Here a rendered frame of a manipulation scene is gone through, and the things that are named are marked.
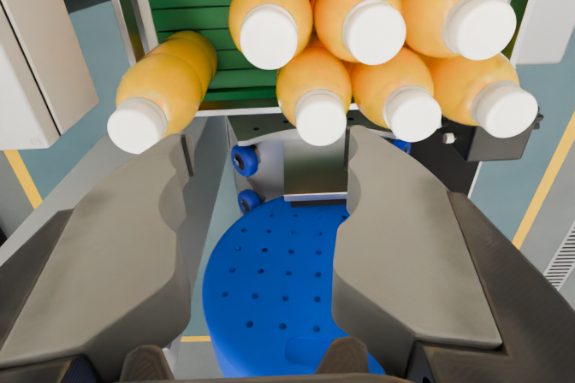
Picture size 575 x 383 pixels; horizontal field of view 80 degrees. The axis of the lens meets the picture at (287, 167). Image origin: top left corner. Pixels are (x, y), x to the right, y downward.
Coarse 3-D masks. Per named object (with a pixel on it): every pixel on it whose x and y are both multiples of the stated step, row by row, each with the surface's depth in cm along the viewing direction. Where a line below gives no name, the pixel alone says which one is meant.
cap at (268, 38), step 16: (256, 16) 22; (272, 16) 22; (240, 32) 23; (256, 32) 23; (272, 32) 23; (288, 32) 23; (256, 48) 24; (272, 48) 24; (288, 48) 24; (256, 64) 24; (272, 64) 24
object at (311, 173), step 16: (288, 144) 47; (304, 144) 47; (336, 144) 46; (288, 160) 44; (304, 160) 43; (320, 160) 43; (336, 160) 43; (288, 176) 40; (304, 176) 40; (320, 176) 40; (336, 176) 40; (288, 192) 38; (304, 192) 38; (320, 192) 38; (336, 192) 38
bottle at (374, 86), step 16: (400, 48) 31; (352, 64) 35; (368, 64) 31; (384, 64) 30; (400, 64) 29; (416, 64) 29; (352, 80) 34; (368, 80) 30; (384, 80) 29; (400, 80) 28; (416, 80) 28; (432, 80) 30; (352, 96) 35; (368, 96) 30; (384, 96) 29; (432, 96) 29; (368, 112) 31; (384, 112) 29
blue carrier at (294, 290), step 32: (256, 224) 44; (288, 224) 43; (320, 224) 43; (224, 256) 39; (256, 256) 39; (288, 256) 39; (320, 256) 39; (224, 288) 36; (256, 288) 35; (288, 288) 35; (320, 288) 35; (224, 320) 33; (256, 320) 32; (288, 320) 32; (320, 320) 32; (224, 352) 30; (256, 352) 30; (288, 352) 30; (320, 352) 30
